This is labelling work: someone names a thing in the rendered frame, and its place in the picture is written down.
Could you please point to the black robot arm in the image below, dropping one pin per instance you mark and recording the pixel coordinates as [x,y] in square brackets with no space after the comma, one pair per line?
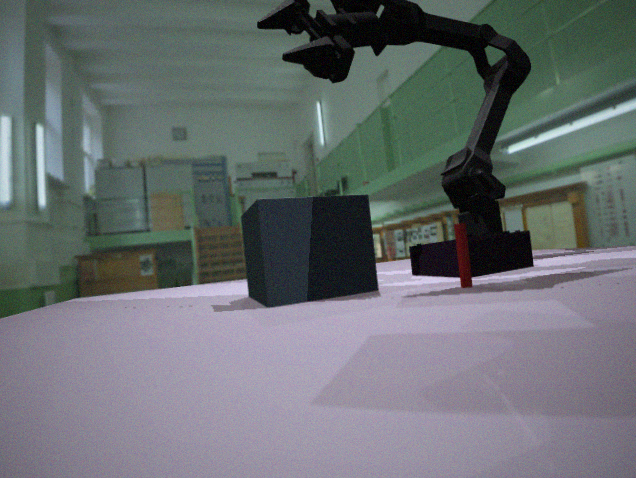
[468,171]

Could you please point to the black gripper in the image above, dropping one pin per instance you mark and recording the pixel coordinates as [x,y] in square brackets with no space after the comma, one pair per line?
[333,37]

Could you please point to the dark red peg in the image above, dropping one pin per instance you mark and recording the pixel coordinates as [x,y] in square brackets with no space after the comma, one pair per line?
[463,254]

